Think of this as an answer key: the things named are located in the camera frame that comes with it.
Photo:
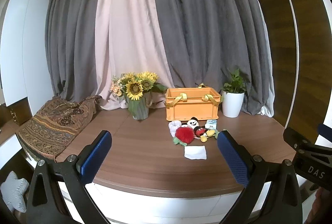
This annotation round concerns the red pompom plush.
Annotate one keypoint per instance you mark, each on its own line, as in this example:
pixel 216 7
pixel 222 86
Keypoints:
pixel 184 136

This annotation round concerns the orange plastic crate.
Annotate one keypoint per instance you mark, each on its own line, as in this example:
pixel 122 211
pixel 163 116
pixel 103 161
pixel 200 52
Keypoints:
pixel 184 103

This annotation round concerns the blue tissue pack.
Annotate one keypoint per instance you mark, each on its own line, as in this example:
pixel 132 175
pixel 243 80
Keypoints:
pixel 211 124

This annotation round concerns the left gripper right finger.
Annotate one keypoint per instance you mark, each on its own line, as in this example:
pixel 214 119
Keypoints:
pixel 270 192

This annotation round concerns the grey-green ribbed vase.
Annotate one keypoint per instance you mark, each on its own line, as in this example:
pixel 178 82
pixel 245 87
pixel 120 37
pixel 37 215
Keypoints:
pixel 140 108

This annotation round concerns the white fluffy scrunchie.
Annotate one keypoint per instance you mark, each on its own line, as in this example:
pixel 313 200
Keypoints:
pixel 174 125

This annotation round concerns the white cloth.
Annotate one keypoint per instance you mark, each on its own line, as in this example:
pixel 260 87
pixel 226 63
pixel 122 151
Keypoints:
pixel 195 152

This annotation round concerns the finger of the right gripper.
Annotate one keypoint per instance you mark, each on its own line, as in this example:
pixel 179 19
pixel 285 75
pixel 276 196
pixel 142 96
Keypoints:
pixel 324 131
pixel 299 142

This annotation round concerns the Mickey Mouse plush toy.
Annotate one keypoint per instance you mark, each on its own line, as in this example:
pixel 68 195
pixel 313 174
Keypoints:
pixel 201 133

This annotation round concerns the green potted plant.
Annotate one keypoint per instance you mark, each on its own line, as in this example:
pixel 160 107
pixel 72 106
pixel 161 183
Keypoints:
pixel 236 85

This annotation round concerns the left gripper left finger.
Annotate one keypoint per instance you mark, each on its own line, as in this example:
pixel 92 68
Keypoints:
pixel 46 203

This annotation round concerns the striped grey pillow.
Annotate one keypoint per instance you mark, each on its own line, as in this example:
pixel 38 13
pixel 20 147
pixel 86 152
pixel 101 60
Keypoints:
pixel 13 191

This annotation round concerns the sunflower bouquet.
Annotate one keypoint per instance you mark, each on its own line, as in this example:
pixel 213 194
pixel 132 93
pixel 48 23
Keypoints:
pixel 134 85

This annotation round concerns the patterned brown cloth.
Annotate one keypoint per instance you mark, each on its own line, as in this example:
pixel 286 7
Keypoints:
pixel 55 125

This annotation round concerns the white plant pot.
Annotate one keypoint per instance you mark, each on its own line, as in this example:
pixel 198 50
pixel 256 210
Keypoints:
pixel 231 104

